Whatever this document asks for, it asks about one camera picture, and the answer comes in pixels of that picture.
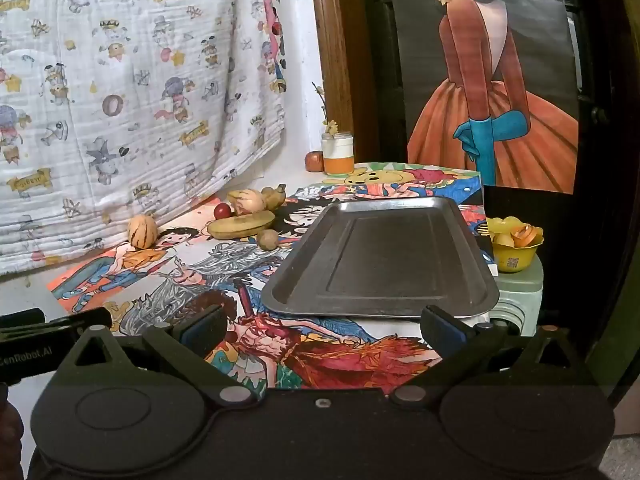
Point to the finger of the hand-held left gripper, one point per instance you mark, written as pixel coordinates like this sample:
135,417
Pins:
80,321

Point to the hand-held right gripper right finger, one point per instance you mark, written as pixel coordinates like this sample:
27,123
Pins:
440,330

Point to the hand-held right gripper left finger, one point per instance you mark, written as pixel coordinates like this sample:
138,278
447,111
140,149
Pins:
207,330

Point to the metal tray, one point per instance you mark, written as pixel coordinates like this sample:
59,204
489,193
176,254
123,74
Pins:
390,260

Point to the small brown round fruit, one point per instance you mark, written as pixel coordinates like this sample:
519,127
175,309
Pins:
267,240

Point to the yellow banana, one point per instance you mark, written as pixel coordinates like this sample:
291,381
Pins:
240,226

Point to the red cherry tomato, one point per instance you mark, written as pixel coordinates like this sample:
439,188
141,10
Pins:
222,211

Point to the pale round fruit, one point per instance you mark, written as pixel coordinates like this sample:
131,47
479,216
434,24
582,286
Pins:
247,202

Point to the small yellow fruit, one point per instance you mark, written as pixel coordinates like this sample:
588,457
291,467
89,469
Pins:
276,197

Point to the colourful anime cartoon sheet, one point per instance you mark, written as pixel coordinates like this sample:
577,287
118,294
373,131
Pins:
200,275

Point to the pale green plastic stool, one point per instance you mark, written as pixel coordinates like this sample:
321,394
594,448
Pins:
520,295

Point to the yellow plastic bowl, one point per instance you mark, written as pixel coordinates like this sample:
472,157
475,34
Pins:
515,260

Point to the yellow bear cartoon sheet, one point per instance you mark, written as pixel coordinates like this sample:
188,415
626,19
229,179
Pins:
380,177

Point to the red brown apple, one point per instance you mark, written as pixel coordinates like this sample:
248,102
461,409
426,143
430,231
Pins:
315,161

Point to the white and orange jar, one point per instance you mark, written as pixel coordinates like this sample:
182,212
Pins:
337,155

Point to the white cartoon printed blanket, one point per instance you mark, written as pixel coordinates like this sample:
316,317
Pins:
125,85

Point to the dark door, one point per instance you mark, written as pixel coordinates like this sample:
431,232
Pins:
372,85

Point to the wall poster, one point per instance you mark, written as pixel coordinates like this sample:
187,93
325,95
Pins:
475,85

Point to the brown wooden door frame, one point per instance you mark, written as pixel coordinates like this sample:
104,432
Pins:
337,60

